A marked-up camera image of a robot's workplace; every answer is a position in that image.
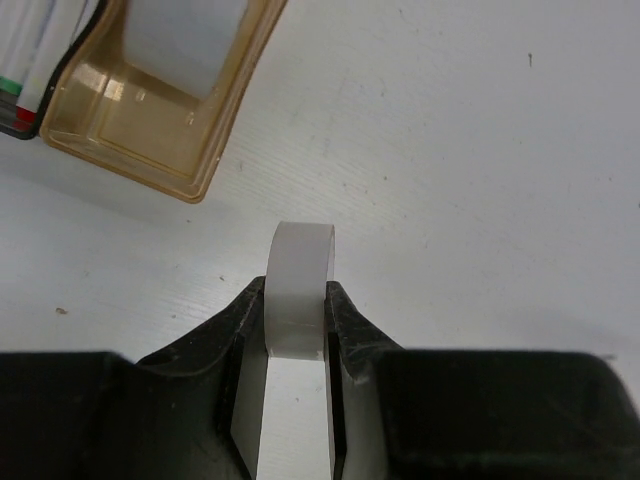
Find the green marker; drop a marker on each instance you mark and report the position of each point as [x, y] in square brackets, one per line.
[22, 27]

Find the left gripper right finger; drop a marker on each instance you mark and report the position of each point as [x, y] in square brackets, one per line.
[397, 413]

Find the clear tape roll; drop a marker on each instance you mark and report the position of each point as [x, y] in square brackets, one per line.
[294, 440]

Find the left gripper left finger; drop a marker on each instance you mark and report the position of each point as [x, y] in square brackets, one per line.
[190, 410]

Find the large white tape roll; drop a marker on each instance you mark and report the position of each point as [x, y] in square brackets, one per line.
[183, 43]

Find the red marker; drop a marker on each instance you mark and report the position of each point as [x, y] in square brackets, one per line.
[37, 75]

